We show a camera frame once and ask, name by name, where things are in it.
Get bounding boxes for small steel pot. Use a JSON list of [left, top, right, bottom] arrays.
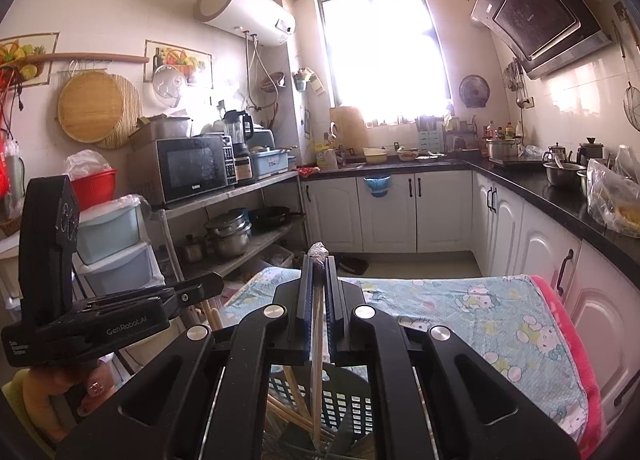
[[177, 235, 207, 263]]

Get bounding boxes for cartoon cat printed cloth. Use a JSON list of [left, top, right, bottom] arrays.
[[220, 273, 591, 446]]

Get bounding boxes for brown cardboard box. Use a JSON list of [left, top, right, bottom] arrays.
[[129, 114, 193, 151]]

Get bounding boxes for black frying pan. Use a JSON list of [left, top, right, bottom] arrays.
[[248, 206, 303, 233]]

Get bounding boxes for water heater hoses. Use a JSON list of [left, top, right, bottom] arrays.
[[245, 33, 283, 111]]

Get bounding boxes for glass front range hood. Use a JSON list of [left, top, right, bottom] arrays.
[[470, 0, 613, 80]]

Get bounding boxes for red plastic bags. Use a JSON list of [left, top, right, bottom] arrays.
[[0, 137, 23, 221]]

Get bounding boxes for fruit picture wall tile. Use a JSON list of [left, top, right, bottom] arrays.
[[144, 39, 213, 88], [0, 32, 60, 87]]

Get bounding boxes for round bamboo board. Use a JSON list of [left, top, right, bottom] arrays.
[[57, 71, 125, 143]]

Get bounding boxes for black kitchen countertop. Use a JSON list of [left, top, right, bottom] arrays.
[[297, 153, 640, 261]]

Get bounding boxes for dark dustpan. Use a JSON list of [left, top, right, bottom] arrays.
[[337, 256, 370, 276]]

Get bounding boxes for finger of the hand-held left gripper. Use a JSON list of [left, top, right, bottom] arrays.
[[171, 272, 226, 314]]

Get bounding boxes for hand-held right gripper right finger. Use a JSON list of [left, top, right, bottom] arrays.
[[325, 255, 582, 460]]

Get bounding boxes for person's left hand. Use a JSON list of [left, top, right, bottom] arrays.
[[22, 359, 121, 442]]

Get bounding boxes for person's left forearm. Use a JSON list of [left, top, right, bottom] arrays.
[[1, 369, 56, 460]]

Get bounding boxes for dark metal kettle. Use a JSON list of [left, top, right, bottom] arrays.
[[577, 137, 608, 166]]

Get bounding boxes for steel faucet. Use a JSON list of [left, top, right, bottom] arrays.
[[327, 123, 346, 161]]

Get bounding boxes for metal shelf rack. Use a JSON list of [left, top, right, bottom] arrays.
[[150, 171, 308, 281]]

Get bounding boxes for large steel cooking pot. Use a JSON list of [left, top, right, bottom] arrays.
[[486, 137, 521, 161]]

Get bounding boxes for white plastic bag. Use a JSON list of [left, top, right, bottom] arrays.
[[65, 149, 112, 181]]

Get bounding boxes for wall utensil rail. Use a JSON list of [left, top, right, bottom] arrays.
[[614, 1, 629, 58]]

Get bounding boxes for black blender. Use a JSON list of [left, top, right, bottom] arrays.
[[222, 109, 256, 186]]

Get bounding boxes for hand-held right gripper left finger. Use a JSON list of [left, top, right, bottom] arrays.
[[55, 254, 314, 460]]

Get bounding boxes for steel mixing bowl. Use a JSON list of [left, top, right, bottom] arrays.
[[542, 161, 587, 188]]

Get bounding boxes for bundle of chopsticks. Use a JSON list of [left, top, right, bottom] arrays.
[[266, 365, 333, 446]]

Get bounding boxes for wall mounted utensil cups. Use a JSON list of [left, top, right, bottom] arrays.
[[292, 68, 323, 94]]

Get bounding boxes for pink fleece blanket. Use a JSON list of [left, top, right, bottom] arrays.
[[530, 275, 608, 458]]

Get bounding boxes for blue hanging plastic bin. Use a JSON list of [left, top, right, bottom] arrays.
[[362, 175, 392, 198]]

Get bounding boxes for long wooden rolling pin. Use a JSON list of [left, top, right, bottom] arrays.
[[0, 53, 151, 72]]

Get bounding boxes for blue knife block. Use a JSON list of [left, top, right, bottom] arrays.
[[416, 115, 446, 153]]

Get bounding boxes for small round wall fan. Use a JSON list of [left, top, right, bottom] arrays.
[[458, 74, 491, 108]]

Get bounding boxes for white water heater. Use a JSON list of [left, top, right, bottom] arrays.
[[194, 0, 296, 47]]

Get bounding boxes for round woven mat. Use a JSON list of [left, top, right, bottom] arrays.
[[95, 73, 144, 150]]

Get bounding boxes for clear plastic food bag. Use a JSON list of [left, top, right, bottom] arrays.
[[586, 145, 640, 236]]

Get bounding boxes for wire mesh skimmer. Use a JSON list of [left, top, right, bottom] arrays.
[[622, 83, 640, 133]]

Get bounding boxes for hanging small kitchen tools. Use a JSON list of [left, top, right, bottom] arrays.
[[502, 58, 526, 91]]

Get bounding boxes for red plastic basin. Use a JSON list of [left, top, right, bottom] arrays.
[[70, 169, 119, 211]]

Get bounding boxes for row of condiment bottles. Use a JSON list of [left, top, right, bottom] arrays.
[[482, 120, 526, 141]]

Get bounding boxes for white round plastic cover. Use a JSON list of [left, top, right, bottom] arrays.
[[152, 64, 188, 108]]

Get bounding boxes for green plastic utensil basket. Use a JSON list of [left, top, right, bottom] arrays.
[[264, 362, 376, 460]]

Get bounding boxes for dish rack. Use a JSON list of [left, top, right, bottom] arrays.
[[442, 115, 481, 151]]

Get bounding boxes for silver microwave oven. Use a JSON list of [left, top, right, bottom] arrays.
[[127, 134, 231, 206]]

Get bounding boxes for kitchen window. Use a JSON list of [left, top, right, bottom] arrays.
[[315, 0, 453, 123]]

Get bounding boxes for stack of steel pots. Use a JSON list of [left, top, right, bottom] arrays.
[[204, 210, 252, 258]]

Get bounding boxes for blue-grey countertop appliance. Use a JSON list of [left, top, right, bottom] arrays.
[[248, 145, 291, 178]]

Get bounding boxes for pastel plastic drawer unit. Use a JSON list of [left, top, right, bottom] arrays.
[[72, 195, 166, 296]]

